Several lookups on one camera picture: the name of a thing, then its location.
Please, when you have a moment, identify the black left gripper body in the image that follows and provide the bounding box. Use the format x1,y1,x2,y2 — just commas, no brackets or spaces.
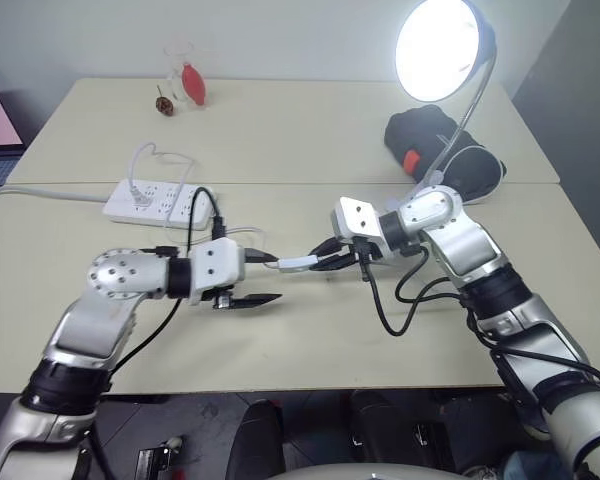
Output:
211,286,238,311

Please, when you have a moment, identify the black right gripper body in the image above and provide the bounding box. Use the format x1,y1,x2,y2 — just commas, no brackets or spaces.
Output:
330,236,382,263

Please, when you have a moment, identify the white USB charger plug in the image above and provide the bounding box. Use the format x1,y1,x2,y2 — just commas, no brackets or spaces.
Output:
277,253,320,274

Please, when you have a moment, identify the gooseneck desk lamp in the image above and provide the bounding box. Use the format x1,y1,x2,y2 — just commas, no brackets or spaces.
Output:
393,0,498,202

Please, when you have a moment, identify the white power strip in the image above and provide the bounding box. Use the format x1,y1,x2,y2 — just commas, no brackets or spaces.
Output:
102,179,219,232

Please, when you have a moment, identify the black bag with orange tab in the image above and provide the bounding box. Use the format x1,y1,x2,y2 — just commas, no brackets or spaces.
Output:
383,104,507,205

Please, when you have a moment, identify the dark rounded shape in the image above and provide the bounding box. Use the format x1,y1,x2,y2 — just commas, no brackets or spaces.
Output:
231,399,287,480

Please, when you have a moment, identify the brown dried seed pod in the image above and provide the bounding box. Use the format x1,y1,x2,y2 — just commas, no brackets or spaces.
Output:
154,84,177,117

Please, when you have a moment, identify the red rubber bulb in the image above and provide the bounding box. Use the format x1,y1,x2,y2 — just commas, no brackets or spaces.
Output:
180,61,207,107

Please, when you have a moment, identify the white robot body rim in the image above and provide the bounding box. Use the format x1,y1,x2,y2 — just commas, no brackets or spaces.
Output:
273,461,464,480

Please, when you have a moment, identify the clear glass vase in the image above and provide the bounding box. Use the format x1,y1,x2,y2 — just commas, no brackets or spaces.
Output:
161,38,215,114

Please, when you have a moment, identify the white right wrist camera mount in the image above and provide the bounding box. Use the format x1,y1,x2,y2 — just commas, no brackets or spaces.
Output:
329,195,397,262

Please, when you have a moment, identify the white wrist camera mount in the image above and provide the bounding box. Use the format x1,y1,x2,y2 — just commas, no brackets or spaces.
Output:
329,195,397,262
186,237,248,307

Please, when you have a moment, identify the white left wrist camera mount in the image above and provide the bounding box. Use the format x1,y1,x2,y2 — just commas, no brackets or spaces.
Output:
186,237,248,307

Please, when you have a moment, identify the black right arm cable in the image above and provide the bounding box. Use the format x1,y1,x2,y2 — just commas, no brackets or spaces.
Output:
360,238,477,337

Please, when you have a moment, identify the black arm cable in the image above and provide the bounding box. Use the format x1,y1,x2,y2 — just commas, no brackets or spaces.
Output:
108,186,227,377
360,238,477,337

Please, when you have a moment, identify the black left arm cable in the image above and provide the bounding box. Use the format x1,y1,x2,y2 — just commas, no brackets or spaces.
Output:
108,186,227,377

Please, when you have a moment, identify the white lamp cord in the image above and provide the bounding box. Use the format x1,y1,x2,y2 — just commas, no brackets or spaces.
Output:
128,141,282,272

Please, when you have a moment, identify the white power strip cable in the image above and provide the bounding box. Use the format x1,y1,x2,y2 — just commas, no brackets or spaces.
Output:
0,183,112,205

